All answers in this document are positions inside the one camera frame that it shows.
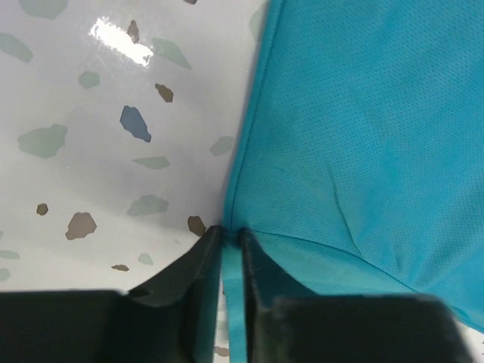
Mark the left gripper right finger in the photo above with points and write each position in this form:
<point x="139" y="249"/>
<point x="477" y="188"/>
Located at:
<point x="287" y="322"/>

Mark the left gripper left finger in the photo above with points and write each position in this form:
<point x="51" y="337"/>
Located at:
<point x="171" y="317"/>

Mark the teal t-shirt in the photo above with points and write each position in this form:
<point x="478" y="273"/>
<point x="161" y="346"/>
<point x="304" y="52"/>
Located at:
<point x="360" y="161"/>

